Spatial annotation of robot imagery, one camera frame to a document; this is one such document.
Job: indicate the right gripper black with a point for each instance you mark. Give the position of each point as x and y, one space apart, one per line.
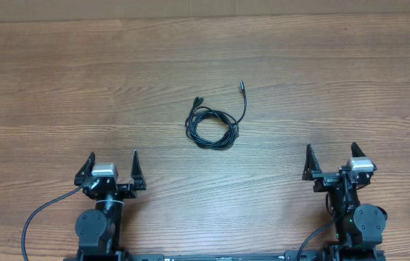
325 178

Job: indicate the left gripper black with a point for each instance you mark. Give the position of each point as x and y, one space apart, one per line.
128 191

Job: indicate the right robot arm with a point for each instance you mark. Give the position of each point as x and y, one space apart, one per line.
358 226

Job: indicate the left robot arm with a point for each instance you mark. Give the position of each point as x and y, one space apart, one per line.
99 229

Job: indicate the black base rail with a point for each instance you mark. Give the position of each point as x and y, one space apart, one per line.
291 255

